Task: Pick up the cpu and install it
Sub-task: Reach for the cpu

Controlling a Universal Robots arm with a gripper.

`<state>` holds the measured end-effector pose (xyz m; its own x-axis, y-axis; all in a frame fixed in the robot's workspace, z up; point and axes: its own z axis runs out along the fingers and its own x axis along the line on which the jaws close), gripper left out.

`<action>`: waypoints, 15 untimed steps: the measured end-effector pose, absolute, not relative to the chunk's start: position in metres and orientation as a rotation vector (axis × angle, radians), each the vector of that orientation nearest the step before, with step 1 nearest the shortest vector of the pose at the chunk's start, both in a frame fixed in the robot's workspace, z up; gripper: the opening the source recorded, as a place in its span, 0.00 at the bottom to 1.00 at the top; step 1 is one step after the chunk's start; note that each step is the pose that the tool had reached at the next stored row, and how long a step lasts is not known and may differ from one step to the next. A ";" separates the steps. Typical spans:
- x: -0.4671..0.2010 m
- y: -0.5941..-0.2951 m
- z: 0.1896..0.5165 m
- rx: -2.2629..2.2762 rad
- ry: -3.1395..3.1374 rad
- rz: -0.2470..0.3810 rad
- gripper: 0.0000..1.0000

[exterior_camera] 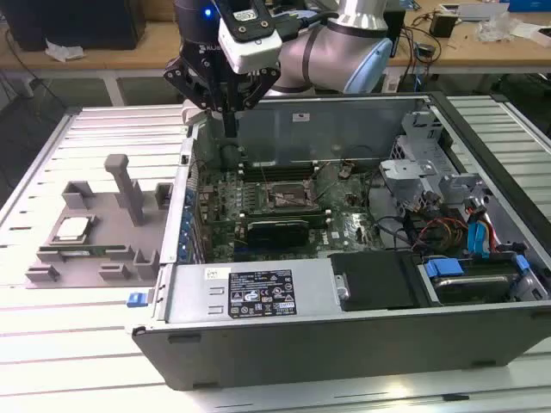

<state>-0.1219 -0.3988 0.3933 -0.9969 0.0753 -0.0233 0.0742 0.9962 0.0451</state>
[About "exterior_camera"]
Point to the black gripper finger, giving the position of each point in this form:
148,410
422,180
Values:
183,75
263,79

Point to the silver CPU green board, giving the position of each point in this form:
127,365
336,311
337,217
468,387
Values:
73,229

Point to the CPU socket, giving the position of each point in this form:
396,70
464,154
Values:
297,189

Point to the grey case latch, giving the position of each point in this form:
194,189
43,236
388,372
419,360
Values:
191,116

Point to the black RAM slot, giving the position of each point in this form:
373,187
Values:
301,212
284,166
284,175

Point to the thin metal locking lever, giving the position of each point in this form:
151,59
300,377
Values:
262,173

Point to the large black box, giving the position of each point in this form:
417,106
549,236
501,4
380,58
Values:
77,21

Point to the crumpled white paper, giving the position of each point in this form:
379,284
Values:
64,51

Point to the black upright box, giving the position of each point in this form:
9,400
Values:
399,30

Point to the black graphics card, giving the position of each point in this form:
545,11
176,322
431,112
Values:
277,236

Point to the grey metal drive cage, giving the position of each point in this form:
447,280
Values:
409,170

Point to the green motherboard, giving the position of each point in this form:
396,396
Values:
344,234

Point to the grey parts rack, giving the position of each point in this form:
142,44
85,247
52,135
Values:
112,241

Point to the small black cube adapter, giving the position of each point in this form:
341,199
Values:
442,25

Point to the green RAM stick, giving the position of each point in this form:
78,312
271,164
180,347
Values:
97,249

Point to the silver power supply with label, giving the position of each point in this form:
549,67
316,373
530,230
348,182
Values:
193,292

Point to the grey flat tray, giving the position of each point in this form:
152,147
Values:
473,10

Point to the black plastic bay cover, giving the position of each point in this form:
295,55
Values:
374,279

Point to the small blue clip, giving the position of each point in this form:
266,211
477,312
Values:
137,300

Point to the crumpled clear plastic bag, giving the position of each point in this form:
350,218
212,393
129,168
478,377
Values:
495,28

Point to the blue disk carrier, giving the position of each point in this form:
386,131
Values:
443,267

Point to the white flat box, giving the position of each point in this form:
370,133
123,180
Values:
536,36

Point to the black open PC case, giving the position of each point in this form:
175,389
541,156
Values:
301,353

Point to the blue box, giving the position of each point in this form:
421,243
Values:
529,5

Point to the black hard disk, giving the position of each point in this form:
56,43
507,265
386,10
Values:
469,292

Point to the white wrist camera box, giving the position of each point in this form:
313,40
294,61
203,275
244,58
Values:
254,51

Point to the wooden desk white frame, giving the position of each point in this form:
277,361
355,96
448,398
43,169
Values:
150,47

